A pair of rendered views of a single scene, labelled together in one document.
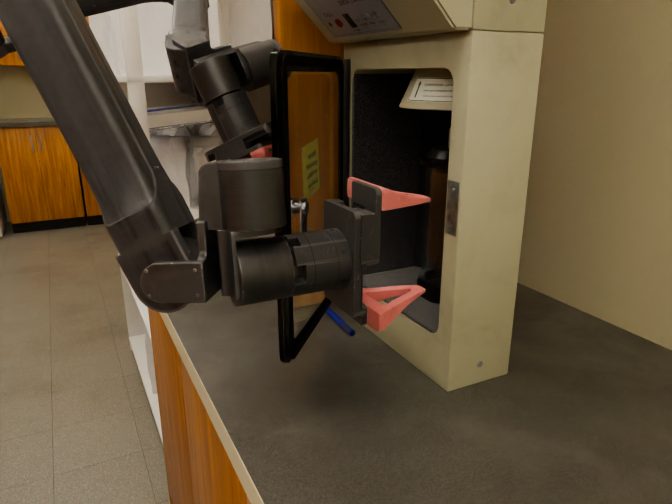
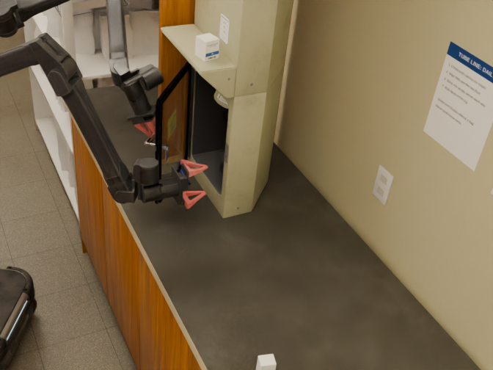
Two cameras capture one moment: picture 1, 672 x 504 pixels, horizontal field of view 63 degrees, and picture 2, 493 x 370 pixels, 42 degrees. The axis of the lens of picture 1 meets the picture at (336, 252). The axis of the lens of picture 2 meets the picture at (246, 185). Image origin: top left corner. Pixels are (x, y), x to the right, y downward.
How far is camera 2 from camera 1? 1.40 m
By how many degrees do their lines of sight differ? 19
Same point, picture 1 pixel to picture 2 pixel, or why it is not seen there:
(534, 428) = (250, 236)
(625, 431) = (283, 240)
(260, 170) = (152, 169)
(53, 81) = (91, 139)
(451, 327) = (224, 195)
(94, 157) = (102, 160)
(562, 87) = (309, 64)
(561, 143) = (307, 92)
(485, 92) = (240, 115)
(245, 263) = (146, 193)
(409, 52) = not seen: hidden behind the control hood
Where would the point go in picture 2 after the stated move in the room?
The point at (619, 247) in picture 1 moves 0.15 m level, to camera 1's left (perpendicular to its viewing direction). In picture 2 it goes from (322, 152) to (282, 148)
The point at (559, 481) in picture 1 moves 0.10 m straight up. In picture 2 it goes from (249, 256) to (252, 232)
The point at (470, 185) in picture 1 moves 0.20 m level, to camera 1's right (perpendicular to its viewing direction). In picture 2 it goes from (233, 147) to (296, 151)
